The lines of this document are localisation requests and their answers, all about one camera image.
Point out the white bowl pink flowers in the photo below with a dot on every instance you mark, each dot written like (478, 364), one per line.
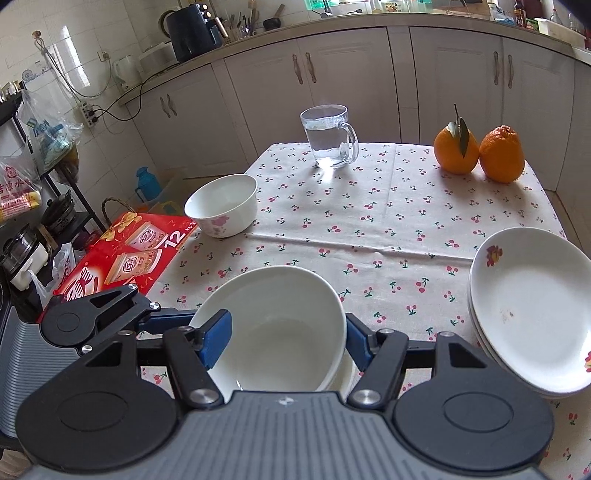
(341, 376)
(277, 323)
(221, 203)

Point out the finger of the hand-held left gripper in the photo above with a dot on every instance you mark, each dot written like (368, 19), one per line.
(171, 318)

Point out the clear bag blue print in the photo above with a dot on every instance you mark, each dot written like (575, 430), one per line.
(51, 138)

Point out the bumpy orange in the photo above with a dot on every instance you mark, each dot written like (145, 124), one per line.
(503, 154)

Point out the small white plastic bag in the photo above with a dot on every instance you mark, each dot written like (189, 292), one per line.
(62, 265)

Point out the kitchen countertop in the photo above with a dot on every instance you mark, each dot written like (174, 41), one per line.
(351, 21)

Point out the white power strip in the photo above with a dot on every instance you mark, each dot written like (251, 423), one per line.
(88, 115)

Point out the black metal shelf rack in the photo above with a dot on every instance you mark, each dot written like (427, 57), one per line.
(85, 203)

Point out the dark blue air fryer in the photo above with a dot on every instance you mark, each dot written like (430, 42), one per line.
(191, 32)

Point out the white kitchen cabinet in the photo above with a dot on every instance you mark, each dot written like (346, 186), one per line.
(369, 83)

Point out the white electric kettle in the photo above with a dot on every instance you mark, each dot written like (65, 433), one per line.
(125, 74)

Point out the white kitchen appliance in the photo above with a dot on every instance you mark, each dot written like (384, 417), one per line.
(30, 272)

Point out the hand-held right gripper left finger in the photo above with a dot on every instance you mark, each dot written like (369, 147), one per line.
(214, 339)

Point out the utensil holder with utensils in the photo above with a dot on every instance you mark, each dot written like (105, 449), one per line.
(238, 30)

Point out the black cooking pot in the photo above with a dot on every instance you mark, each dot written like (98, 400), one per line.
(57, 212)

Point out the glass mug with water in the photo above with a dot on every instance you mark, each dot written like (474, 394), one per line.
(328, 138)

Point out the steel pot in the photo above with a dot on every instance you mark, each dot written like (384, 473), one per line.
(16, 249)

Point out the clear bag red print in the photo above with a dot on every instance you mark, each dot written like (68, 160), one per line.
(16, 194)

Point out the stained white plate fruit print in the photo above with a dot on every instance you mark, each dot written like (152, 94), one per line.
(535, 300)

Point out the blue thermos bottle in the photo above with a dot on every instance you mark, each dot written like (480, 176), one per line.
(147, 184)

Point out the orange with leaf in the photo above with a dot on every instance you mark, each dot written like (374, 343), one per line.
(455, 152)

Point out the white rice cooker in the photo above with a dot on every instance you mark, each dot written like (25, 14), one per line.
(157, 57)

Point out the red gift box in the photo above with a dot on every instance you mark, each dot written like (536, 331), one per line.
(92, 267)

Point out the dark sauce bottle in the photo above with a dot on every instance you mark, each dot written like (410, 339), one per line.
(521, 14)

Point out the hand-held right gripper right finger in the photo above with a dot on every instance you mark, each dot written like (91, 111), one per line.
(360, 344)

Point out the white plastic container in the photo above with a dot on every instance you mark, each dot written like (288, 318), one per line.
(561, 28)

